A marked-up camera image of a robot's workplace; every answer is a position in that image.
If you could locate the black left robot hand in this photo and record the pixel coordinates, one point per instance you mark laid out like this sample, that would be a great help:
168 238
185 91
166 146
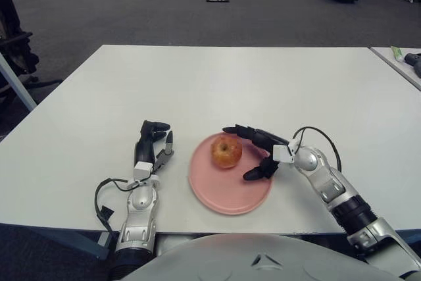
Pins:
145 149

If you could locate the pink round plate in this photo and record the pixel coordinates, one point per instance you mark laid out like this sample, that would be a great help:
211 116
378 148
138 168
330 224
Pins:
230 195

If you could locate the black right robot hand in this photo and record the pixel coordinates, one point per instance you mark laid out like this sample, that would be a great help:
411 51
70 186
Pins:
263 139

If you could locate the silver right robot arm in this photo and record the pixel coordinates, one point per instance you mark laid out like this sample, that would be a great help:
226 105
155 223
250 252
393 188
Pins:
332 185

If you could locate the green white tube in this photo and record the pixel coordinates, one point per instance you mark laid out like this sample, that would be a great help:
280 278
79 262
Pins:
397 53

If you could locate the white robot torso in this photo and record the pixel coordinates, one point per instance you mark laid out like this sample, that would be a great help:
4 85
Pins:
263 261

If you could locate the black handheld controller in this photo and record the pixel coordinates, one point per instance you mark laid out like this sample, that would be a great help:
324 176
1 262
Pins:
418 70
413 58

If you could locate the black office chair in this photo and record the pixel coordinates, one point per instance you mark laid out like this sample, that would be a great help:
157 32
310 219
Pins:
16 47

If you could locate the red yellow apple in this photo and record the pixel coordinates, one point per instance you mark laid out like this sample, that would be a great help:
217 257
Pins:
226 151

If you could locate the grey slanted table leg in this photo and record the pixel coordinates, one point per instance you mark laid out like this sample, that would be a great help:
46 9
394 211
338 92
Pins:
19 87

